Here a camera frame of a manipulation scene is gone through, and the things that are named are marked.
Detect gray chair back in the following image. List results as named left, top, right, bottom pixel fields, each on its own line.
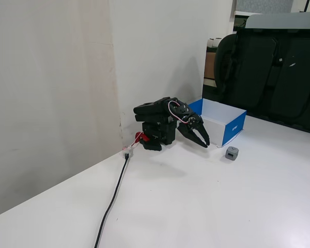
left=244, top=13, right=310, bottom=29

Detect white cable connector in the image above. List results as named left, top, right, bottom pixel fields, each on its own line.
left=121, top=145, right=134, bottom=159

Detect red and white wires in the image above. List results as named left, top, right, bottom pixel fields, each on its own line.
left=128, top=136, right=143, bottom=149

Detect black office chair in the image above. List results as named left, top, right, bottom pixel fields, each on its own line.
left=213, top=25, right=310, bottom=136

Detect gray block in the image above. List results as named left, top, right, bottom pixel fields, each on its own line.
left=225, top=146, right=240, bottom=161

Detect white servo cable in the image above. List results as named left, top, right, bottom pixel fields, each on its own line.
left=167, top=100, right=189, bottom=125

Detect blue and white cardboard box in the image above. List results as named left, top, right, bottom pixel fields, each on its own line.
left=188, top=98, right=247, bottom=148

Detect brown cardboard box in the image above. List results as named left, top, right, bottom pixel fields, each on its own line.
left=204, top=51, right=218, bottom=80

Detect black power cable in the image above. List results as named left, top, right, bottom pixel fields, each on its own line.
left=94, top=154, right=131, bottom=248

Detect red table clamp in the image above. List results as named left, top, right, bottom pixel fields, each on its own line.
left=134, top=131, right=151, bottom=143

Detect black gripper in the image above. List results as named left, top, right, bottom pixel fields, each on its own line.
left=177, top=111, right=211, bottom=149

